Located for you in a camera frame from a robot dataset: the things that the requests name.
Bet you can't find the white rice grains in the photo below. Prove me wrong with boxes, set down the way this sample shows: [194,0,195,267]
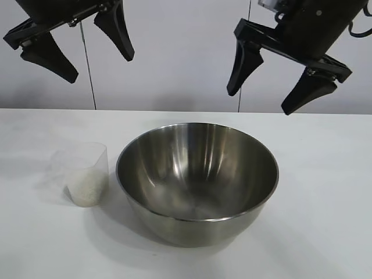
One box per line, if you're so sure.
[66,169,108,207]

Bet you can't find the stainless steel mixing bowl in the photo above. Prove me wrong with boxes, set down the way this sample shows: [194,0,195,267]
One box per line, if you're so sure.
[116,122,280,248]

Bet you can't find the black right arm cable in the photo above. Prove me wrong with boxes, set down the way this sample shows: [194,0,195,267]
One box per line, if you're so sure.
[347,19,372,38]

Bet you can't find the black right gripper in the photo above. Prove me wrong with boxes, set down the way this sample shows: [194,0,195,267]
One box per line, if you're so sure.
[226,0,357,116]

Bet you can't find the thin black vertical line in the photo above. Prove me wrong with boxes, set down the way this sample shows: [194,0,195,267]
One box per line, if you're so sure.
[80,23,96,110]
[237,0,252,113]

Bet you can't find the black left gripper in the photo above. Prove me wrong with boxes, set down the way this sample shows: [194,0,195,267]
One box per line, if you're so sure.
[2,0,135,84]

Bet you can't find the clear plastic measuring cup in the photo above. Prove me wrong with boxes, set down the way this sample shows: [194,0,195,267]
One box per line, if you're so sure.
[51,141,110,208]

